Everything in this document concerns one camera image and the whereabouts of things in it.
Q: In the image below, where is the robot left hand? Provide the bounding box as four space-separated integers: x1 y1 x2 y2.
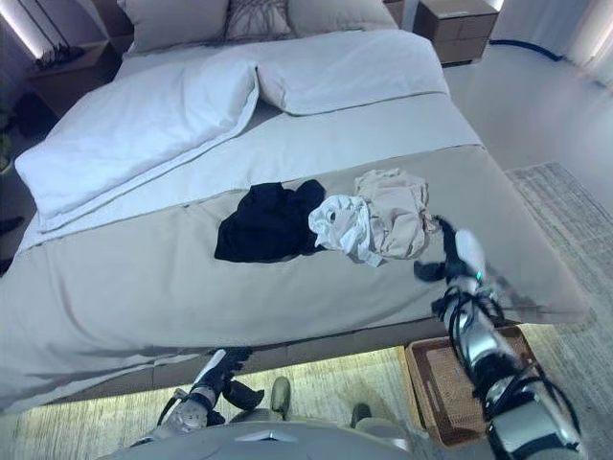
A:
206 348 265 411

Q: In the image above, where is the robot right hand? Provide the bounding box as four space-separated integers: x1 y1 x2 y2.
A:
414 215 488 292

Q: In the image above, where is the beige garment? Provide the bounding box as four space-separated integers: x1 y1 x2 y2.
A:
353 168 435 263

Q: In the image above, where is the woven wicker basket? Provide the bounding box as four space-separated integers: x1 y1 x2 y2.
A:
404 325 542 449

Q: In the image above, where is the large bed with grey bedspread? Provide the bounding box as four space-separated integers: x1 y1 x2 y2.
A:
0 27 591 416

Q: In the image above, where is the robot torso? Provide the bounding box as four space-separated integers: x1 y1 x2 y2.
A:
102 415 418 460

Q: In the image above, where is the grey woven rug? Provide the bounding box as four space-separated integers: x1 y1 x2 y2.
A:
497 161 613 460

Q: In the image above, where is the white garment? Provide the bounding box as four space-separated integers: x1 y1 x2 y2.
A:
306 194 387 269

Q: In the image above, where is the black garment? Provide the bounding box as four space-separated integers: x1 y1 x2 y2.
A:
214 179 328 264

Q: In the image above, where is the brown wooden nightstand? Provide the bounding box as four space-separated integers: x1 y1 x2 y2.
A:
412 0 500 67

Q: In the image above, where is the white folded duvet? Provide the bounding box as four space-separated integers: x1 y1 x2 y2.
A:
13 47 262 235

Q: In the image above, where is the beige pillow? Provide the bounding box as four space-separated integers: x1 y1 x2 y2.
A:
285 0 398 35
117 0 232 55

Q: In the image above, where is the branch pattern cushion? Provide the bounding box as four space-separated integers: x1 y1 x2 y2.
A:
223 0 294 42

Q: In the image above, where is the dark wooden nightstand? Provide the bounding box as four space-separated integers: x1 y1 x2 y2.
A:
26 40 125 120

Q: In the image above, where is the blue cable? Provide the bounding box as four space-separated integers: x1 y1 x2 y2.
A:
488 37 613 88

